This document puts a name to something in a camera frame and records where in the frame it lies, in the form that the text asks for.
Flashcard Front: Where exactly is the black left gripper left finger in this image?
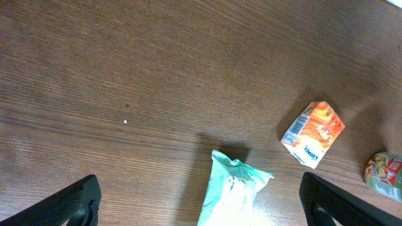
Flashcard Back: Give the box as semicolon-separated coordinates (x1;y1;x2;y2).
1;175;101;226

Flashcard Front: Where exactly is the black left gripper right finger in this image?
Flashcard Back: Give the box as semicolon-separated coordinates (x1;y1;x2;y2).
299;172;401;226

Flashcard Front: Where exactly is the green lid jar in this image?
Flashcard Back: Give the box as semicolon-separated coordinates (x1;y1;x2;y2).
364;152;401;202

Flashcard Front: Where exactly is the orange small carton box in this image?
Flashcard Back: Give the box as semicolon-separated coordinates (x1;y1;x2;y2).
281;101;345;169

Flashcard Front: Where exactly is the teal wipes packet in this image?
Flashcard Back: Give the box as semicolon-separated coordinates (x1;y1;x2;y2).
197;150;273;225

